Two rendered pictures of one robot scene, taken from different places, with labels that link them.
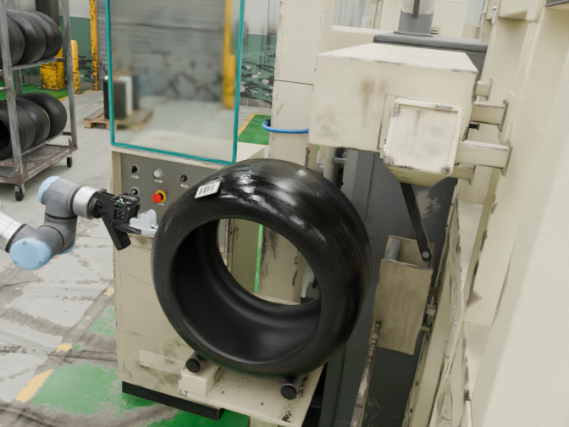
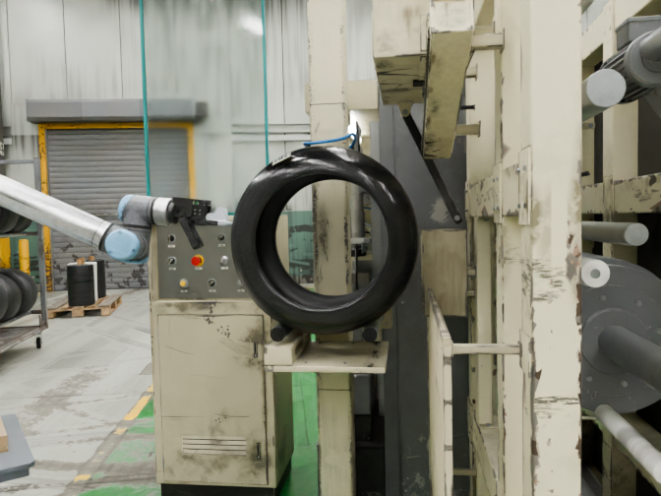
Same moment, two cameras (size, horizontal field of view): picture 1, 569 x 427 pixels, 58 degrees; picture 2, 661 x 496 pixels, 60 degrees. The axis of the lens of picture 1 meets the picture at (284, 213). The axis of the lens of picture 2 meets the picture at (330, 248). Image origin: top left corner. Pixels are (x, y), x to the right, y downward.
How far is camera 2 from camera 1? 86 cm
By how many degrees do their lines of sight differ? 20
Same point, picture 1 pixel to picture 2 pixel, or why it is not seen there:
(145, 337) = (188, 418)
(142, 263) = (183, 332)
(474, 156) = (483, 40)
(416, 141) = (448, 19)
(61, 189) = (141, 200)
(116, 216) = (193, 215)
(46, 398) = not seen: outside the picture
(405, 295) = (448, 258)
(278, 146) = not seen: hidden behind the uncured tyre
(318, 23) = (340, 56)
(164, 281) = (248, 249)
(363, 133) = (409, 42)
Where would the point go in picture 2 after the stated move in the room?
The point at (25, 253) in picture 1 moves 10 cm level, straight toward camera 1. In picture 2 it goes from (120, 242) to (131, 242)
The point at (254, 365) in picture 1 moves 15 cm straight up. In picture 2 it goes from (336, 310) to (335, 259)
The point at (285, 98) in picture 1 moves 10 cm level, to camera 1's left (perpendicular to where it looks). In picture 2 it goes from (321, 117) to (293, 117)
